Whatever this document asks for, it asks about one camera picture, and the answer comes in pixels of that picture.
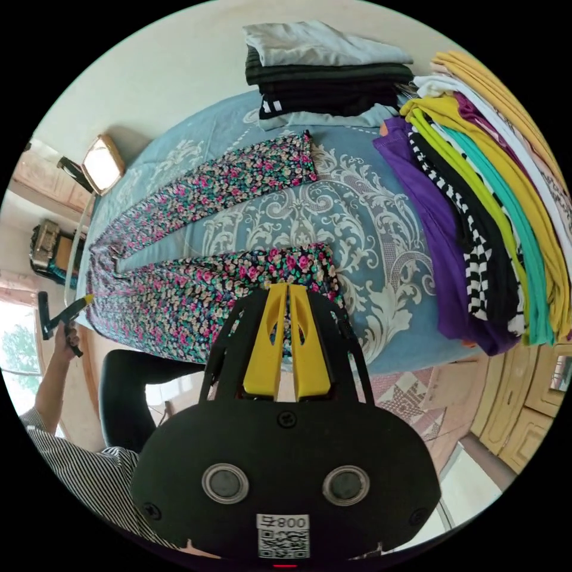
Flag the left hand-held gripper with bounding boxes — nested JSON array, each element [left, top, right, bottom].
[[48, 293, 95, 358]]

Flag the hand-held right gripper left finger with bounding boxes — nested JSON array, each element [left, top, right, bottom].
[[243, 282, 289, 400]]

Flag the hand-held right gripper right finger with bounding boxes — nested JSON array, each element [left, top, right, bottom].
[[288, 284, 334, 402]]

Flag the floral patterned long pants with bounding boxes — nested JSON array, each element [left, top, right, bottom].
[[87, 130, 346, 365]]

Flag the person's left forearm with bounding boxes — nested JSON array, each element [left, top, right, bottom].
[[33, 353, 76, 423]]

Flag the person's left hand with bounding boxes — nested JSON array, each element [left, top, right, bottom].
[[61, 322, 82, 365]]

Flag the window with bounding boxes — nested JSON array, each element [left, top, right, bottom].
[[0, 298, 43, 377]]

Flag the bed with blue ornamented sheet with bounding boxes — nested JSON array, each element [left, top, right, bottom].
[[74, 89, 492, 377]]

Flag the person's body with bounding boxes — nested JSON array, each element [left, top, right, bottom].
[[20, 349, 211, 556]]

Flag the pile of colourful clothes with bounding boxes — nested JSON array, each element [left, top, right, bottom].
[[373, 49, 572, 358]]

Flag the wooden cupboard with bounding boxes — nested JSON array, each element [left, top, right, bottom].
[[469, 343, 572, 475]]

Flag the pile of grey and black clothes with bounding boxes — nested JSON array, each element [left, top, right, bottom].
[[243, 19, 416, 132]]

